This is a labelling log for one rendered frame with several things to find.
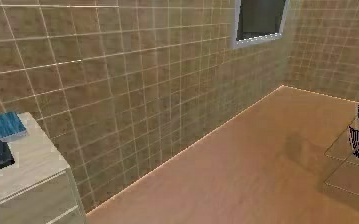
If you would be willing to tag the grey framed window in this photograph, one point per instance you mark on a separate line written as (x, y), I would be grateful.
(258, 20)

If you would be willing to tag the pale wooden cabinet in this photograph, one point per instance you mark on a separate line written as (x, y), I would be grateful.
(33, 180)

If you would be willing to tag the blue book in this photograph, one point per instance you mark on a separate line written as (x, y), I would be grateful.
(3, 126)

